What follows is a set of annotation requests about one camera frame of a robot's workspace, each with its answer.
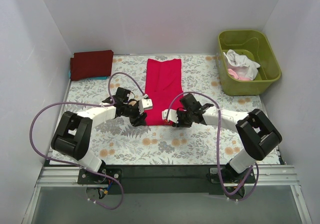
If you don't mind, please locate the bright red t-shirt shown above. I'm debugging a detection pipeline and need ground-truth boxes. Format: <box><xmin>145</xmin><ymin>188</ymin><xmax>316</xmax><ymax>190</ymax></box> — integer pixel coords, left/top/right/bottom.
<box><xmin>145</xmin><ymin>59</ymin><xmax>183</xmax><ymax>126</ymax></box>

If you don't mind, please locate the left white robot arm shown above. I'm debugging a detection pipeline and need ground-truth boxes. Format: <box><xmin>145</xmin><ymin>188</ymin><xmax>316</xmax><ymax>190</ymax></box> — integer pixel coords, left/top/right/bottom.
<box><xmin>51</xmin><ymin>87</ymin><xmax>153</xmax><ymax>184</ymax></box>

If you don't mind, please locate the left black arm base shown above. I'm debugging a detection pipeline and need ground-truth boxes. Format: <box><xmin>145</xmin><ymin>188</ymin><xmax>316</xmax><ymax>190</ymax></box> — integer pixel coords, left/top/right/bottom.
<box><xmin>77</xmin><ymin>168</ymin><xmax>122</xmax><ymax>185</ymax></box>

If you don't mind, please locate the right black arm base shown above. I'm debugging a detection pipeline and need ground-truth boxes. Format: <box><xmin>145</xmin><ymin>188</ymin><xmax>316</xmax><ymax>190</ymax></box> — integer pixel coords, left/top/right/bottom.
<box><xmin>204</xmin><ymin>167</ymin><xmax>256</xmax><ymax>186</ymax></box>

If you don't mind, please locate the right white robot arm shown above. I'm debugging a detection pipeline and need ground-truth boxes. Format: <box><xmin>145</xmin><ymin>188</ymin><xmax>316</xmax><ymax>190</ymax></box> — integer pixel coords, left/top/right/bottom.
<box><xmin>162</xmin><ymin>93</ymin><xmax>283</xmax><ymax>183</ymax></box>

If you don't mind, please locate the floral patterned table mat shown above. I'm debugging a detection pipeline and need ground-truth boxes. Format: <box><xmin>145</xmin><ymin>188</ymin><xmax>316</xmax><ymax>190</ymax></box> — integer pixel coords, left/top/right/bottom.
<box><xmin>64</xmin><ymin>55</ymin><xmax>263</xmax><ymax>165</ymax></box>

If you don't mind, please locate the teal item under shirt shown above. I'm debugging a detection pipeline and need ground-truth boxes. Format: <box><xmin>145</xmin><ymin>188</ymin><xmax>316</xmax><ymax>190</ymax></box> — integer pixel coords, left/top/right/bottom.
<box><xmin>68</xmin><ymin>71</ymin><xmax>109</xmax><ymax>80</ymax></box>

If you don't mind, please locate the pink cloth in bin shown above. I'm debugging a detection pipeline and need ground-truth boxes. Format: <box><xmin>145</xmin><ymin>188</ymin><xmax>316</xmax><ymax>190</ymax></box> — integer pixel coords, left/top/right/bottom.
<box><xmin>228</xmin><ymin>69</ymin><xmax>251</xmax><ymax>81</ymax></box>

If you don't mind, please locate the folded dark red t-shirt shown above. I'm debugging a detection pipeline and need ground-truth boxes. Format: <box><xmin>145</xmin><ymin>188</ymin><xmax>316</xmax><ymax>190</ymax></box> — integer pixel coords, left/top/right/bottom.
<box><xmin>69</xmin><ymin>50</ymin><xmax>114</xmax><ymax>81</ymax></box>

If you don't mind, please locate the white cloth in bin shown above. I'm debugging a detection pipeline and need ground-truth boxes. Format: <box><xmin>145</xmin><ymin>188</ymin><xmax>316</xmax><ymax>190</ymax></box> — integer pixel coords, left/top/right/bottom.
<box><xmin>223</xmin><ymin>50</ymin><xmax>261</xmax><ymax>81</ymax></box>

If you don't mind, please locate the olive green plastic bin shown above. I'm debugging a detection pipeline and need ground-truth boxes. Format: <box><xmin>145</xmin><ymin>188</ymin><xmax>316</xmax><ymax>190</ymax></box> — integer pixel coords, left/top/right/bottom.
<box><xmin>216</xmin><ymin>30</ymin><xmax>282</xmax><ymax>96</ymax></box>

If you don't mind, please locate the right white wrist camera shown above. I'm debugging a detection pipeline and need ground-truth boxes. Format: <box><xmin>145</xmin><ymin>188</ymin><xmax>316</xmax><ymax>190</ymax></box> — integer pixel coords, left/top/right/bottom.
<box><xmin>162</xmin><ymin>109</ymin><xmax>178</xmax><ymax>124</ymax></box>

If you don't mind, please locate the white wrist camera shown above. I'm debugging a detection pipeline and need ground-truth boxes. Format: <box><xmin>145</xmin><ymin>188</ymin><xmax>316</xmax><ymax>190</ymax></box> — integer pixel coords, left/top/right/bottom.
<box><xmin>138</xmin><ymin>94</ymin><xmax>153</xmax><ymax>114</ymax></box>
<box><xmin>162</xmin><ymin>109</ymin><xmax>178</xmax><ymax>124</ymax></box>

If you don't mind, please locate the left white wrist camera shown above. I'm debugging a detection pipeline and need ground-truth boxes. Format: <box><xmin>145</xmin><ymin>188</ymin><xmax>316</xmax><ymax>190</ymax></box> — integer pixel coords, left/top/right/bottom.
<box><xmin>138</xmin><ymin>94</ymin><xmax>153</xmax><ymax>114</ymax></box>

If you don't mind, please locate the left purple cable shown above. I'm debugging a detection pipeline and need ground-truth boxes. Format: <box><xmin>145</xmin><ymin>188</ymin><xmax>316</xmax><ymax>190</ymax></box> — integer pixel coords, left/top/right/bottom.
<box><xmin>29</xmin><ymin>72</ymin><xmax>148</xmax><ymax>210</ymax></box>

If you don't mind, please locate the aluminium frame rail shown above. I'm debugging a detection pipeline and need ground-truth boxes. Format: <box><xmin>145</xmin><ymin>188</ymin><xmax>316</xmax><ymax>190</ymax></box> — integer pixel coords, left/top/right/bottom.
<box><xmin>23</xmin><ymin>163</ymin><xmax>315</xmax><ymax>223</ymax></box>

